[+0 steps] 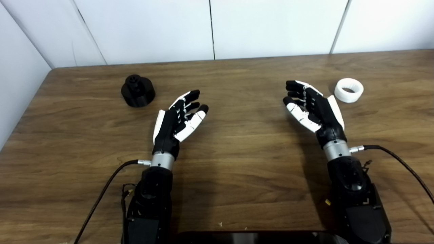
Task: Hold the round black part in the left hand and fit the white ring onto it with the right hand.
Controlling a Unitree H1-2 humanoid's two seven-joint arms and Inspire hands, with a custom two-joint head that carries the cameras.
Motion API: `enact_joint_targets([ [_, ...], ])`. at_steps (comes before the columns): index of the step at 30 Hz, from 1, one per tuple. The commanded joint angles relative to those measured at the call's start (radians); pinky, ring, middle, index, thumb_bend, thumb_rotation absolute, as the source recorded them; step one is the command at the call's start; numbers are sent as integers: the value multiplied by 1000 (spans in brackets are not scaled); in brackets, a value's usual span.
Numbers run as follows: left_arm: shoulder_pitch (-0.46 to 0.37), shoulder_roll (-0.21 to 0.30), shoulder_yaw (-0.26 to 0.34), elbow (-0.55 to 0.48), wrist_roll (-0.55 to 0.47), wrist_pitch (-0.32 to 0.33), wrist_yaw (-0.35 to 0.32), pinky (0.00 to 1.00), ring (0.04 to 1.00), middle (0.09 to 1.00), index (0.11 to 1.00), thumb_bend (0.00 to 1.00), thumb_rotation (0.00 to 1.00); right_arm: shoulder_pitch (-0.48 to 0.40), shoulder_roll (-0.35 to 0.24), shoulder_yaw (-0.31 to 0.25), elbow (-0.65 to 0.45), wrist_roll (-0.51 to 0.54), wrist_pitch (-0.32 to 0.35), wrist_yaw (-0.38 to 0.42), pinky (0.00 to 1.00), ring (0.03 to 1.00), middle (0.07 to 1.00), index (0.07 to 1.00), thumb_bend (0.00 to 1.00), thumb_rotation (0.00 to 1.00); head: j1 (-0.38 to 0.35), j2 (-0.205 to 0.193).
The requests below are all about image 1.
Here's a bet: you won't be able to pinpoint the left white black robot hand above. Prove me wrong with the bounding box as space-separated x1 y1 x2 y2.
153 89 209 159

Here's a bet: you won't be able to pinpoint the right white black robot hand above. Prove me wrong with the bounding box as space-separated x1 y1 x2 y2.
283 80 348 149

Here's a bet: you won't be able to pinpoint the white ring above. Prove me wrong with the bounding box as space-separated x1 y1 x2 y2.
334 78 364 103

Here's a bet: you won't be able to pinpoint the round black part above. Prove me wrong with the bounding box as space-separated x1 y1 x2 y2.
121 75 156 108

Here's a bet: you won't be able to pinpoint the glossy black robot chest panel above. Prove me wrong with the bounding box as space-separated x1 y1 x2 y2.
171 231 350 244

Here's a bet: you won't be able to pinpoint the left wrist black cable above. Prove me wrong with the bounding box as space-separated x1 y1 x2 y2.
74 159 152 244

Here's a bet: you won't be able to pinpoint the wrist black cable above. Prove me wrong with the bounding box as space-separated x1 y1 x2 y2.
349 145 434 205
74 159 152 244

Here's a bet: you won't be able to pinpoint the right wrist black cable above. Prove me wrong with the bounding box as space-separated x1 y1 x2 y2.
349 145 434 205

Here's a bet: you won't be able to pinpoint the left arm thin wires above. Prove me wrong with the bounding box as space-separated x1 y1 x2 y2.
121 183 137 219

